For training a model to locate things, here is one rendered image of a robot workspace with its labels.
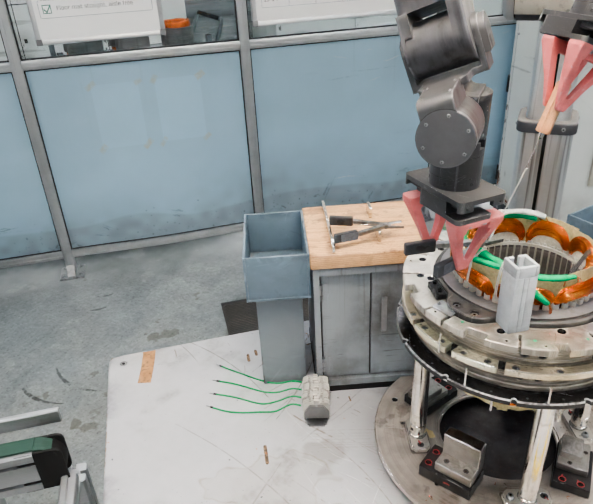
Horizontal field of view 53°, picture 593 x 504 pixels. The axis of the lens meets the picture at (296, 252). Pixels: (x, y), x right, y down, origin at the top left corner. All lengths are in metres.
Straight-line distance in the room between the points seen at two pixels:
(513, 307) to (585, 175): 2.59
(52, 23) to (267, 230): 1.91
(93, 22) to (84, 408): 1.59
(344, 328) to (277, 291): 0.14
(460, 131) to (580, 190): 2.75
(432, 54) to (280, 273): 0.47
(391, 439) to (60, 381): 1.76
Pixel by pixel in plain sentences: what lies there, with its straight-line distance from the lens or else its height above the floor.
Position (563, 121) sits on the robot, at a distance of 1.25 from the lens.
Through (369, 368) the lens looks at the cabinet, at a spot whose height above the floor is 0.81.
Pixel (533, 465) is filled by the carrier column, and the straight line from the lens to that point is 0.89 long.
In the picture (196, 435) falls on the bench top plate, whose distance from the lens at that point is 1.06.
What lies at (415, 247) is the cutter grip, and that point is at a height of 1.18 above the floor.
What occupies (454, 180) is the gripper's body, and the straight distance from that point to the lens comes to 0.66.
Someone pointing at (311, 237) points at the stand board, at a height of 1.06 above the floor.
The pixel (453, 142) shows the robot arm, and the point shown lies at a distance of 0.58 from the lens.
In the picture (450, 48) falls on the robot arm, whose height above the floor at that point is 1.41.
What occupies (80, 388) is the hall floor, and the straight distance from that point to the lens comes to 2.48.
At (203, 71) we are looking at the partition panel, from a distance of 2.91.
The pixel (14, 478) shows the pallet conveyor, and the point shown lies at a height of 0.71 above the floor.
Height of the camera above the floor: 1.53
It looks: 29 degrees down
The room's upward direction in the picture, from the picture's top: 3 degrees counter-clockwise
